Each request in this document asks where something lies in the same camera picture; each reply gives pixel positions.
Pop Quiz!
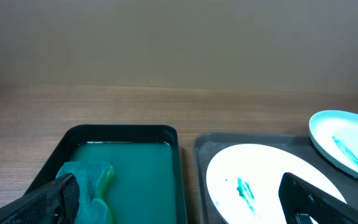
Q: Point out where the dark grey serving tray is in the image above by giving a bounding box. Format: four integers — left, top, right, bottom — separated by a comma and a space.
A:
193, 133, 358, 224

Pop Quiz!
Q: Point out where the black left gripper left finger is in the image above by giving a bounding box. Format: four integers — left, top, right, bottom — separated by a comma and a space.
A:
0, 174, 80, 224

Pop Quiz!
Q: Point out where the green yellow sponge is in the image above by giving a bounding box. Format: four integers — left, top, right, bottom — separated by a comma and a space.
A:
57, 161, 115, 224

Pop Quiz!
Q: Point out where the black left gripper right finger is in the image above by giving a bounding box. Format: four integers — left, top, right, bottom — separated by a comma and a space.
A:
278, 172, 358, 224

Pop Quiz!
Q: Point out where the black water tray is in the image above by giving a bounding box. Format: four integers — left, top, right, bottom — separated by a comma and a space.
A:
27, 124, 188, 223

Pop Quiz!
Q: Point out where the white plate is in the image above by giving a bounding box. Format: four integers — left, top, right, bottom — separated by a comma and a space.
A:
309, 110, 358, 179
206, 144, 344, 224

